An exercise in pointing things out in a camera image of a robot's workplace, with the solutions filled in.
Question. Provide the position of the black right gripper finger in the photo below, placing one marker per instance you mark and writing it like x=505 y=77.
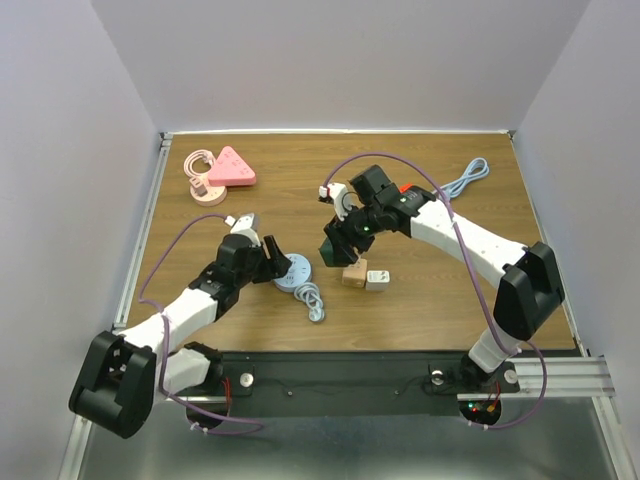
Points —
x=333 y=232
x=356 y=243

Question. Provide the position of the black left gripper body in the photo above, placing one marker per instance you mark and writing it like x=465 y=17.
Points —
x=257 y=270

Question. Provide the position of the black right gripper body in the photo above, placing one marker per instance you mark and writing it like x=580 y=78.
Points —
x=364 y=221

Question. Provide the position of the round light blue power socket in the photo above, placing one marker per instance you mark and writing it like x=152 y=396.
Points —
x=299 y=273

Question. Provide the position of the dark green cube socket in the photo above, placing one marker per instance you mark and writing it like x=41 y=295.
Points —
x=327 y=253

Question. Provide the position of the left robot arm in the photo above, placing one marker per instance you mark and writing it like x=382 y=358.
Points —
x=123 y=376

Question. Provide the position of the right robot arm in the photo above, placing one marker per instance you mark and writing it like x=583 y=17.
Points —
x=526 y=278

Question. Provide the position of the tan cube socket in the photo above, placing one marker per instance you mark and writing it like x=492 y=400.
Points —
x=355 y=275

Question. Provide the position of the white cube socket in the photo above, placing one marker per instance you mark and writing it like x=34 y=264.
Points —
x=377 y=280

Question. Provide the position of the pink round socket base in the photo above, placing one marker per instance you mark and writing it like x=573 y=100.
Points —
x=205 y=194

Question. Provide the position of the pink triangular power strip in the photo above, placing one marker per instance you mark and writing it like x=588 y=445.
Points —
x=229 y=169

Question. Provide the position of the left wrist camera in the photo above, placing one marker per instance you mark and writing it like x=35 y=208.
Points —
x=245 y=225

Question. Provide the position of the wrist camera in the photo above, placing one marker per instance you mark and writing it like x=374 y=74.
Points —
x=245 y=225
x=338 y=195

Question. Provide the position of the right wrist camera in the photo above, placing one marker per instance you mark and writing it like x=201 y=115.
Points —
x=338 y=195

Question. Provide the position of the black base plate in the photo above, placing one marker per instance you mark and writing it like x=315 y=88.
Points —
x=335 y=384

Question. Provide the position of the aluminium rail frame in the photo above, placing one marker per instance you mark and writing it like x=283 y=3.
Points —
x=547 y=430

